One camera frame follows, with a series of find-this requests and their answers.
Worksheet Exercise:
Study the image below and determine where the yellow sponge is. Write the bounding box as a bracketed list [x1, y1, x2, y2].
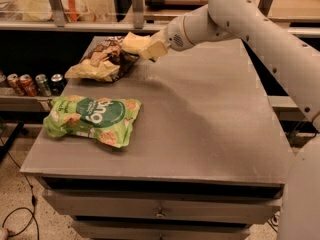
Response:
[122, 32, 151, 54]

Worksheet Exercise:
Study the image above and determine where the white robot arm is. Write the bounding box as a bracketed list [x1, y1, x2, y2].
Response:
[141, 0, 320, 240]

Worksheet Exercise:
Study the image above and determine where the brown chip bag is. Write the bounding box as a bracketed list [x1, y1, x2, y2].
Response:
[65, 36, 138, 83]

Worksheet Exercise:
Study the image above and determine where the green chip bag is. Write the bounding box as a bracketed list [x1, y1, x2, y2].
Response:
[43, 95, 141, 148]

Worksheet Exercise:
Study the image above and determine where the orange white bag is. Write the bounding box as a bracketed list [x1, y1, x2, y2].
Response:
[55, 0, 97, 22]

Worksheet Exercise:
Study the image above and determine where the dark blue soda can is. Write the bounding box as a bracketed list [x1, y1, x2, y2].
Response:
[51, 74, 66, 94]

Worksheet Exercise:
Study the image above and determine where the grey drawer cabinet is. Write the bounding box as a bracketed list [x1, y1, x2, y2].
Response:
[22, 40, 294, 240]

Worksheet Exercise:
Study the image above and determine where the silver green soda can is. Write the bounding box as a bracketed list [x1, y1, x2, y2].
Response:
[35, 74, 52, 97]

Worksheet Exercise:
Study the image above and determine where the orange soda can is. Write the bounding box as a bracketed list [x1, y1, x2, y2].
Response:
[19, 74, 38, 97]

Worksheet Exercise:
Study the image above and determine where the red soda can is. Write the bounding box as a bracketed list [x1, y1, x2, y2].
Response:
[7, 73, 25, 96]

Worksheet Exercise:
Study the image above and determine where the upper grey drawer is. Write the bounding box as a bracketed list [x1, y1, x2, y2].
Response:
[43, 190, 281, 224]

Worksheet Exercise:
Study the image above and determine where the grey drawer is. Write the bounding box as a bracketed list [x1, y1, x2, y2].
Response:
[43, 190, 281, 224]
[72, 221, 250, 240]

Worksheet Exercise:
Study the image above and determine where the lower grey drawer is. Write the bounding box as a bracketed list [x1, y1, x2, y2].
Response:
[72, 221, 250, 240]

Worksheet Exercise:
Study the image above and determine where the black floor cable left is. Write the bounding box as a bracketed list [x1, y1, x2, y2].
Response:
[0, 130, 41, 240]

